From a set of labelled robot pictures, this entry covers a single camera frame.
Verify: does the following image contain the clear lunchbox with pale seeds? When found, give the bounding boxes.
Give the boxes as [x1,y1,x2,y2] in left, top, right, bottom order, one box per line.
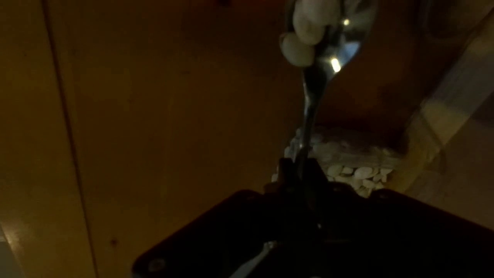
[270,129,406,201]

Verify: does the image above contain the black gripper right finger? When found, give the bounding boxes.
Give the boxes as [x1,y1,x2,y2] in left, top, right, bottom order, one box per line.
[307,155,494,278]

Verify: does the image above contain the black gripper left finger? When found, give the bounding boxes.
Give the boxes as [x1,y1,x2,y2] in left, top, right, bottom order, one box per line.
[130,155,312,278]

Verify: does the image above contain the large wooden panel board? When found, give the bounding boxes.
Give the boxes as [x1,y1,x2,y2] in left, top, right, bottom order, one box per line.
[391,0,494,209]

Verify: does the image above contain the silver metal spoon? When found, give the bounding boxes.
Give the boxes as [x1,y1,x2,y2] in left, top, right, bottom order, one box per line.
[278,0,381,194]

